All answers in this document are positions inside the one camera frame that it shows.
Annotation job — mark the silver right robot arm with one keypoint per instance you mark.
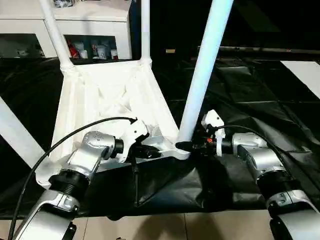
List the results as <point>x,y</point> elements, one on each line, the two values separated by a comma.
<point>260,160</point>

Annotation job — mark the black mat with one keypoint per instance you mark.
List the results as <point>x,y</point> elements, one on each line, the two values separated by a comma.
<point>260,110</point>

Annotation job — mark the white flat board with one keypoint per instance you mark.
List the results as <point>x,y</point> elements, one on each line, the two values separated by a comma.
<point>305,75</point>

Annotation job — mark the red bottle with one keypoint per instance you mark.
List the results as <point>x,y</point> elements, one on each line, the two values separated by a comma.
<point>72,51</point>

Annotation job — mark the small clear glass jar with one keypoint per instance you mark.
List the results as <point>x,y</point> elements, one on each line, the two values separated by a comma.
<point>64,2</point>

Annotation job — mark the white cabinet with glass doors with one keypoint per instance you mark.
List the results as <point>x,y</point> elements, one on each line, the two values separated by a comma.
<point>30,20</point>

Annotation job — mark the dark metal rail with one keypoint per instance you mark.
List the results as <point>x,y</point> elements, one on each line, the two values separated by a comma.
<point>270,49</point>

